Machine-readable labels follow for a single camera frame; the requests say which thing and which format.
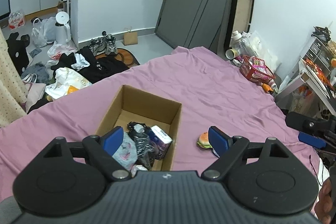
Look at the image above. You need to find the white plastic bag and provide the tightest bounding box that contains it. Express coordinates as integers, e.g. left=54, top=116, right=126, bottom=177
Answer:
left=31, top=16, right=56, bottom=48

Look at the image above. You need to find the black clothes pile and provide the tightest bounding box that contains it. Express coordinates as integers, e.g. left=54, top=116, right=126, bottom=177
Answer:
left=51, top=46, right=129, bottom=84

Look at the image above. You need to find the framed brown board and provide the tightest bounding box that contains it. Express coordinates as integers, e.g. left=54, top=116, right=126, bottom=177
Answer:
left=224, top=0, right=255, bottom=50

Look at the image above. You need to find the clear plastic bottle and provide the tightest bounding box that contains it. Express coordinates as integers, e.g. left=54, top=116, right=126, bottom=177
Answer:
left=230, top=31, right=257, bottom=57

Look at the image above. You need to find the grey fluffy plush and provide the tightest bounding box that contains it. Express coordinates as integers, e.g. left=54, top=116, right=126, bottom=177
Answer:
left=112, top=133, right=138, bottom=171

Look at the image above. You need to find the red plastic basket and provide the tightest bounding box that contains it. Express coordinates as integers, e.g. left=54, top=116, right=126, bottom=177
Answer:
left=240, top=55, right=275, bottom=84

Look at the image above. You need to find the orange small object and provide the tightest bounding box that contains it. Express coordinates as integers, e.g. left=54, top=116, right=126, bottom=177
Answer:
left=261, top=83, right=274, bottom=94

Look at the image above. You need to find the pair of sneakers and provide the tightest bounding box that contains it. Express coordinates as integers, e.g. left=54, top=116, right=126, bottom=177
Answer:
left=89, top=31, right=118, bottom=56

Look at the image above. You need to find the brown cardboard box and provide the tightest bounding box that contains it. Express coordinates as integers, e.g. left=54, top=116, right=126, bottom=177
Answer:
left=95, top=85, right=182, bottom=171

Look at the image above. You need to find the grey drawer organizer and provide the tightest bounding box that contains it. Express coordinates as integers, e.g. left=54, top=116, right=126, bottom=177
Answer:
left=303, top=36, right=334, bottom=76

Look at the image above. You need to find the red white bottle pack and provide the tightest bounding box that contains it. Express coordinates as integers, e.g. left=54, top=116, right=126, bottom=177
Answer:
left=8, top=10, right=25, bottom=30

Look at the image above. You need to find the dotted beige cloth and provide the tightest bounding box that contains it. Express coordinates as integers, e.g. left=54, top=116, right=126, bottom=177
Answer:
left=0, top=32, right=28, bottom=127

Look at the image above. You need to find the grey door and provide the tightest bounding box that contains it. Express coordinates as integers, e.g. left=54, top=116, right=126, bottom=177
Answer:
left=155, top=0, right=263, bottom=54

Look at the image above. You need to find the black dotted bag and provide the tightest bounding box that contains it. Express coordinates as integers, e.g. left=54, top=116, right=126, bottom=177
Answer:
left=6, top=32, right=30, bottom=76

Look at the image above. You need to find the person's hand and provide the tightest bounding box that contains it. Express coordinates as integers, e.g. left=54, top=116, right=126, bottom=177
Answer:
left=314, top=178, right=333, bottom=224

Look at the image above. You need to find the roll of tape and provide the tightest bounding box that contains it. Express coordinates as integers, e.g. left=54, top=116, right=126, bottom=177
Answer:
left=225, top=48, right=240, bottom=60

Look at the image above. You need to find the small brown paper bag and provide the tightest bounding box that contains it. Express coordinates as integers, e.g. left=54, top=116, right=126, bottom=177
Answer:
left=123, top=27, right=138, bottom=46

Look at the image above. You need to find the hamburger plush toy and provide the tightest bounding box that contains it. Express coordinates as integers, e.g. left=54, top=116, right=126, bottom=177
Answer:
left=197, top=132, right=213, bottom=149

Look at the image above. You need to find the white desk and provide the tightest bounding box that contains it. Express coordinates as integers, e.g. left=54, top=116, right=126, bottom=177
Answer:
left=275, top=46, right=335, bottom=115

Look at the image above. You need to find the white electric kettle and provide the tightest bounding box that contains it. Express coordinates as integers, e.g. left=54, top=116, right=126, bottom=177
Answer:
left=55, top=11, right=71, bottom=45

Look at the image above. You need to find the pink bed sheet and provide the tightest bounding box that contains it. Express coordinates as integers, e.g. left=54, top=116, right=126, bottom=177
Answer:
left=1, top=47, right=319, bottom=199

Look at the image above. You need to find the bag of black beads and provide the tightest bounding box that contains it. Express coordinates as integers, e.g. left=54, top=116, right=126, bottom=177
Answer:
left=127, top=122, right=156, bottom=170

